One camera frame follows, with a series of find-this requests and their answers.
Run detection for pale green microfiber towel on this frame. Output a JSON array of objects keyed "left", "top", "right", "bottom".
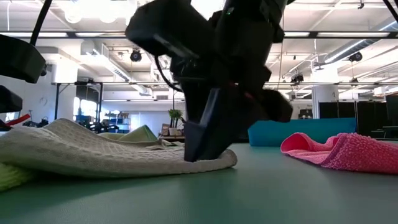
[{"left": 98, "top": 124, "right": 185, "bottom": 147}]

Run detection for blue storage shelf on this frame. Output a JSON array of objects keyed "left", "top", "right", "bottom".
[{"left": 104, "top": 111, "right": 131, "bottom": 134}]

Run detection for small black monitor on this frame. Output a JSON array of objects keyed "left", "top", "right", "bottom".
[{"left": 298, "top": 108, "right": 313, "bottom": 120}]

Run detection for black partition panels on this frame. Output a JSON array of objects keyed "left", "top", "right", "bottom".
[{"left": 318, "top": 95, "right": 398, "bottom": 129}]

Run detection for green table mat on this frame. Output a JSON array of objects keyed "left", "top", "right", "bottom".
[{"left": 0, "top": 141, "right": 398, "bottom": 224}]

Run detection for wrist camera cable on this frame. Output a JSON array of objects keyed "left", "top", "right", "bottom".
[
  {"left": 154, "top": 55, "right": 185, "bottom": 93},
  {"left": 29, "top": 0, "right": 53, "bottom": 47}
]

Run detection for red bar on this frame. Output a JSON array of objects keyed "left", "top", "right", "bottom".
[{"left": 5, "top": 113, "right": 32, "bottom": 127}]

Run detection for blue plastic bin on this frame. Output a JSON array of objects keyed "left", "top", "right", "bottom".
[{"left": 248, "top": 117, "right": 358, "bottom": 147}]

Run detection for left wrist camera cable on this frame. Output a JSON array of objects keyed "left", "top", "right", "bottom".
[{"left": 29, "top": 0, "right": 53, "bottom": 47}]

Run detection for silver ventilation duct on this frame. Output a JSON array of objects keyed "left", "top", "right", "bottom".
[{"left": 323, "top": 15, "right": 398, "bottom": 65}]

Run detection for lime green microfiber towel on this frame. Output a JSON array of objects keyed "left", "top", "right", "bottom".
[{"left": 0, "top": 161, "right": 35, "bottom": 192}]

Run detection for pink microfiber towel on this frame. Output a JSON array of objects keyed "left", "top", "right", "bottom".
[{"left": 279, "top": 132, "right": 398, "bottom": 175}]

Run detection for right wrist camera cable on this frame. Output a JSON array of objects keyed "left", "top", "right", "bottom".
[{"left": 154, "top": 55, "right": 185, "bottom": 93}]

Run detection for potted green plant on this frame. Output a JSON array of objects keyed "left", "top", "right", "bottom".
[{"left": 168, "top": 108, "right": 185, "bottom": 137}]

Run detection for grey waffle towel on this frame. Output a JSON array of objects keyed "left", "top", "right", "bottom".
[{"left": 0, "top": 118, "right": 239, "bottom": 179}]

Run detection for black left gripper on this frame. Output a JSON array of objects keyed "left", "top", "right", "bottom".
[{"left": 0, "top": 34, "right": 47, "bottom": 113}]

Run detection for black overhead frame bar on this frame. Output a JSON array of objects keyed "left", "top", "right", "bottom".
[{"left": 0, "top": 30, "right": 398, "bottom": 40}]

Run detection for black gantry frame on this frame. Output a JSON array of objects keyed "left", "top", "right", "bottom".
[{"left": 53, "top": 81, "right": 104, "bottom": 125}]

